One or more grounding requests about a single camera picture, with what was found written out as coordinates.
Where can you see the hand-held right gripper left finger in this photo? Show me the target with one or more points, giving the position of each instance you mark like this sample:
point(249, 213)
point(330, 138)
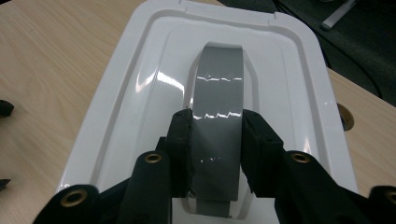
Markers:
point(180, 149)

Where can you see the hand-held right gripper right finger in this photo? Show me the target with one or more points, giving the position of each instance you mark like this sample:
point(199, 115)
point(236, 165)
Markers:
point(261, 155)

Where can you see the grey tape roll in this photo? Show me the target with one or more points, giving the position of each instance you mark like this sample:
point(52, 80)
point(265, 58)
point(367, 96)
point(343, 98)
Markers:
point(218, 99)

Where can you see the white plastic tray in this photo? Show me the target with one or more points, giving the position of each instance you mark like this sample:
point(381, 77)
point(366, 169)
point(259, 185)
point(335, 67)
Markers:
point(130, 102)

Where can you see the white pen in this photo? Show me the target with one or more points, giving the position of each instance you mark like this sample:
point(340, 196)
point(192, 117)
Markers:
point(337, 14)

